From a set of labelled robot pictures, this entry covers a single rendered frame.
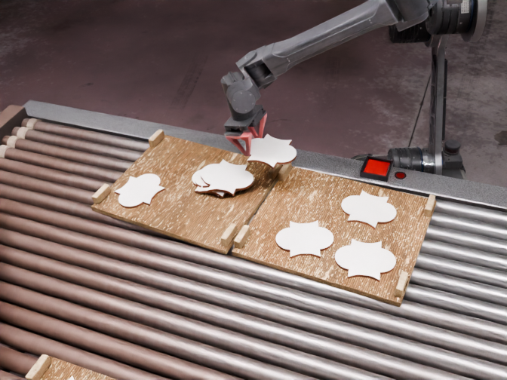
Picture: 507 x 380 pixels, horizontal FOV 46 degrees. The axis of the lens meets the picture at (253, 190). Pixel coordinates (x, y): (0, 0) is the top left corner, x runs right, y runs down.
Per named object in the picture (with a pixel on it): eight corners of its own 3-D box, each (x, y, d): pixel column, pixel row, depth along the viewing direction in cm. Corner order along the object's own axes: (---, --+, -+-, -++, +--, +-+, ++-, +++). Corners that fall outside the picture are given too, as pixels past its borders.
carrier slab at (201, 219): (163, 137, 183) (161, 133, 181) (285, 169, 167) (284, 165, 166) (91, 210, 160) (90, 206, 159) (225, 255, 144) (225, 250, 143)
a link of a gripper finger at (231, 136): (267, 145, 154) (258, 114, 148) (255, 161, 149) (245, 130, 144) (244, 144, 157) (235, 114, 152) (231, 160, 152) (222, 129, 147)
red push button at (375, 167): (368, 162, 168) (368, 158, 167) (389, 166, 166) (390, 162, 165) (363, 176, 164) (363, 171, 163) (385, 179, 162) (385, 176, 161)
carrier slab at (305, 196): (287, 169, 167) (287, 164, 166) (436, 204, 152) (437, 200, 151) (231, 255, 144) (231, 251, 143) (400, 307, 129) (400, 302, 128)
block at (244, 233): (244, 231, 148) (244, 223, 146) (251, 233, 147) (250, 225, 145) (233, 248, 144) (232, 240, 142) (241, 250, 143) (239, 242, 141)
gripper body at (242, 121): (265, 111, 152) (257, 84, 148) (247, 133, 145) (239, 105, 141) (243, 111, 155) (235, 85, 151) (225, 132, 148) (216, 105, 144)
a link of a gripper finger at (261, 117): (274, 136, 157) (265, 105, 151) (262, 151, 152) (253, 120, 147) (251, 136, 160) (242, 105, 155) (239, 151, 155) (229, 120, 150)
